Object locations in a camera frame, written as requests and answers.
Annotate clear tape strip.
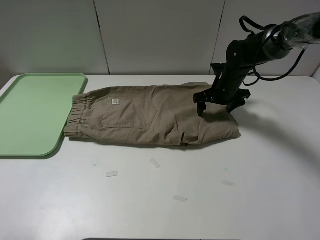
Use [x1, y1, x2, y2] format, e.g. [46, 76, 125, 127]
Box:
[105, 171, 119, 178]
[221, 179, 235, 188]
[150, 158, 161, 169]
[173, 195, 188, 203]

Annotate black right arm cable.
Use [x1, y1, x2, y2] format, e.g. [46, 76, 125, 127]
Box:
[238, 15, 307, 86]

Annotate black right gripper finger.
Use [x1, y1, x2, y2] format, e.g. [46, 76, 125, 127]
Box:
[226, 99, 244, 113]
[196, 101, 207, 117]

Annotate green plastic tray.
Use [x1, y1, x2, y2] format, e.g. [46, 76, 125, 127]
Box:
[0, 73, 86, 157]

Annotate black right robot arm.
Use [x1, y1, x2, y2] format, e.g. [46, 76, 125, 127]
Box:
[193, 12, 320, 116]

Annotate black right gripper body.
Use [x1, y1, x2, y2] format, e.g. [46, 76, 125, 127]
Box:
[193, 63, 251, 105]

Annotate khaki shorts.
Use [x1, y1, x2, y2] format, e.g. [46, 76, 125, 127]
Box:
[64, 82, 241, 146]

